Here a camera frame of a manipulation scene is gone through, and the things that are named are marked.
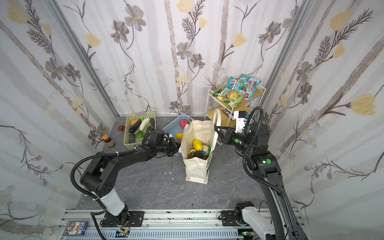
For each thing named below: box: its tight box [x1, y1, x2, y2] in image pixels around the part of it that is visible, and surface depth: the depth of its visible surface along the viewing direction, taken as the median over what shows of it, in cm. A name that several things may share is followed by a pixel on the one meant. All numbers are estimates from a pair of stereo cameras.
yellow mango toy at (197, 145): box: [193, 139, 203, 152], surface depth 92 cm
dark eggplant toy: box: [129, 117, 144, 133], surface depth 110 cm
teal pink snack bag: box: [235, 73, 262, 101], surface depth 86 cm
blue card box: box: [62, 221, 89, 236], surface depth 72 cm
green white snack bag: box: [227, 76, 237, 90], surface depth 89 cm
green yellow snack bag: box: [212, 87, 244, 107], surface depth 81 cm
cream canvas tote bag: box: [178, 109, 222, 185], surface depth 87 cm
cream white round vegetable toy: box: [202, 145, 209, 155], surface depth 96 cm
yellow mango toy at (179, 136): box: [175, 133, 184, 140], surface depth 106 cm
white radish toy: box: [139, 117, 151, 131], surface depth 113 cm
